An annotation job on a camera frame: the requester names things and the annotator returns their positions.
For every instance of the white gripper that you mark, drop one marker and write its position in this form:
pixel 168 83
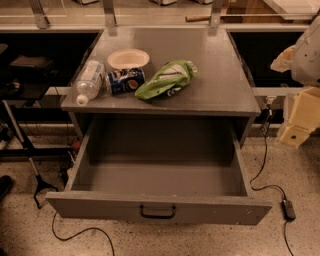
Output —
pixel 307 63

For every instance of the blue pepsi can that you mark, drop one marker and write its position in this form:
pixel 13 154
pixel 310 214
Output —
pixel 124 80

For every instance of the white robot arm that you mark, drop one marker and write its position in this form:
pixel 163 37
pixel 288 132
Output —
pixel 303 60

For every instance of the grey open top drawer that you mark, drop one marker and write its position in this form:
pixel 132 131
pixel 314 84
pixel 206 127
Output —
pixel 192 163

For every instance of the black power adapter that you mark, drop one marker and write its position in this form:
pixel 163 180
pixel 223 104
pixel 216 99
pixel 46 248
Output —
pixel 289 212

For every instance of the green chip bag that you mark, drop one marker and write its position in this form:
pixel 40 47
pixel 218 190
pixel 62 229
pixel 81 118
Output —
pixel 170 79

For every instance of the wooden stick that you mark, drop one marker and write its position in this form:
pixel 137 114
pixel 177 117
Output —
pixel 197 18

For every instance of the clear plastic water bottle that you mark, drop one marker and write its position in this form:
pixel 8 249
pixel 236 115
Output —
pixel 90 82

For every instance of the dark box on shelf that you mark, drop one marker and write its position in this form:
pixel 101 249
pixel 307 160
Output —
pixel 35 62

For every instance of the black metal stand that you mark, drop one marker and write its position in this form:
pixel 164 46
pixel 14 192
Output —
pixel 28 150

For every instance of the black drawer handle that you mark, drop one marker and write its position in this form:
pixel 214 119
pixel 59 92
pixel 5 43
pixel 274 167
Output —
pixel 165 213

